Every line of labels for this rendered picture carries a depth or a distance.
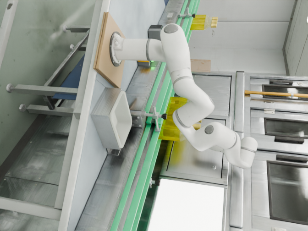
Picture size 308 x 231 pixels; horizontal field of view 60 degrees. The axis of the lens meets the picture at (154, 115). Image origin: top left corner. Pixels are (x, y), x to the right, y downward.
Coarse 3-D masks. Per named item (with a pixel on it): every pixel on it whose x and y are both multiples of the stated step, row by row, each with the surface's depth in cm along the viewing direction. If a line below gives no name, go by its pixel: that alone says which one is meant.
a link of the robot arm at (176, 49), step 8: (168, 24) 107; (176, 24) 107; (160, 32) 108; (168, 32) 105; (176, 32) 104; (168, 40) 102; (176, 40) 101; (184, 40) 102; (168, 48) 101; (176, 48) 99; (184, 48) 99; (168, 56) 100; (176, 56) 98; (184, 56) 99; (168, 64) 103; (176, 64) 101; (184, 64) 101; (176, 72) 103; (184, 72) 102
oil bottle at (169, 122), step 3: (168, 117) 144; (165, 120) 143; (168, 120) 143; (171, 120) 142; (162, 123) 142; (165, 123) 141; (168, 123) 141; (171, 123) 141; (174, 123) 140; (174, 126) 140
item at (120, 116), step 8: (120, 96) 114; (120, 104) 123; (112, 112) 107; (120, 112) 127; (128, 112) 126; (112, 120) 108; (120, 120) 131; (128, 120) 130; (120, 128) 129; (128, 128) 129; (120, 136) 126; (120, 144) 118
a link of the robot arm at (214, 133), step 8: (176, 112) 104; (176, 120) 103; (184, 128) 104; (192, 128) 107; (200, 128) 105; (208, 128) 101; (216, 128) 99; (224, 128) 101; (192, 136) 104; (200, 136) 102; (208, 136) 100; (216, 136) 99; (224, 136) 100; (232, 136) 104; (192, 144) 104; (200, 144) 103; (208, 144) 102; (216, 144) 103; (224, 144) 103; (232, 144) 105
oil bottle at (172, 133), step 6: (162, 126) 140; (168, 126) 140; (162, 132) 138; (168, 132) 137; (174, 132) 137; (180, 132) 136; (162, 138) 140; (168, 138) 139; (174, 138) 138; (180, 138) 137
